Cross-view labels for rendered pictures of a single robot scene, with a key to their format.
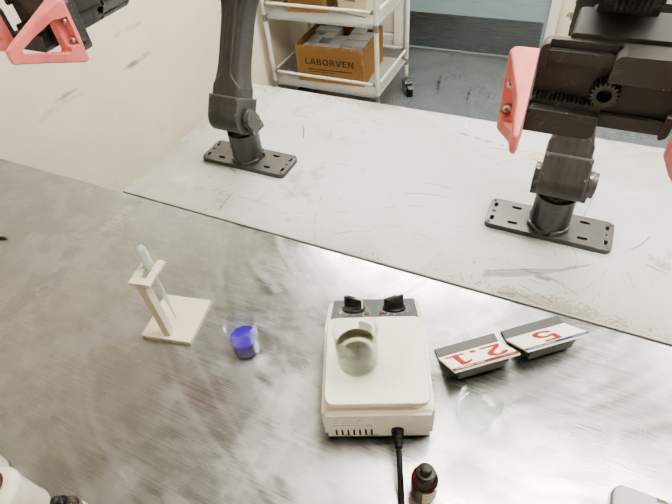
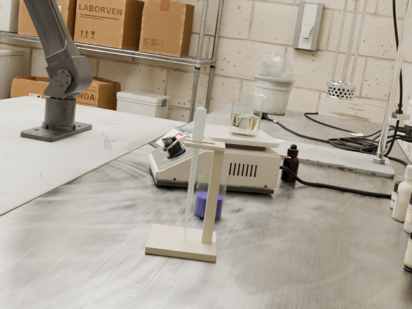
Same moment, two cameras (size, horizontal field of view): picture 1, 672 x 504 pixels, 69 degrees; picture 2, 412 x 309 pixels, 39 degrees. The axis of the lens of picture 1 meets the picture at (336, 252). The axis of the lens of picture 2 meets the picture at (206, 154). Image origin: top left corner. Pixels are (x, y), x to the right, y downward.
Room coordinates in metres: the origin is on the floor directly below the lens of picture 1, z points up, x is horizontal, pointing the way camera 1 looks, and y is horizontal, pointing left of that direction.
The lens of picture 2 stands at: (0.67, 0.87, 1.15)
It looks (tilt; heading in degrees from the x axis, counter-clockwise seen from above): 12 degrees down; 252
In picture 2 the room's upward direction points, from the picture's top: 8 degrees clockwise
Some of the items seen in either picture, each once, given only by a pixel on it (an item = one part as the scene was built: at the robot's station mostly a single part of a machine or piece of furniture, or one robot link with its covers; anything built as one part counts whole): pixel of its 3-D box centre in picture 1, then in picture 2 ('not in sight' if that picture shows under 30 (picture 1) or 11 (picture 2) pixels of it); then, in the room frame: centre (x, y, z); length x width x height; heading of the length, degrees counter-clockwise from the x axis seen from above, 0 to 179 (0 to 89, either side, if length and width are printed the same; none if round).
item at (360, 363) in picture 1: (356, 346); (247, 114); (0.31, -0.01, 1.02); 0.06 x 0.05 x 0.08; 175
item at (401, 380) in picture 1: (375, 359); (236, 135); (0.32, -0.03, 0.98); 0.12 x 0.12 x 0.01; 84
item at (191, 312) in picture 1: (164, 294); (188, 192); (0.48, 0.25, 0.96); 0.08 x 0.08 x 0.13; 73
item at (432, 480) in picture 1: (424, 480); (290, 162); (0.19, -0.07, 0.93); 0.03 x 0.03 x 0.07
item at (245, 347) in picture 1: (243, 336); (209, 194); (0.41, 0.14, 0.93); 0.04 x 0.04 x 0.06
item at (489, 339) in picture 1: (475, 352); not in sight; (0.35, -0.17, 0.92); 0.09 x 0.06 x 0.04; 100
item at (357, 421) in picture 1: (375, 359); (218, 159); (0.34, -0.04, 0.94); 0.22 x 0.13 x 0.08; 174
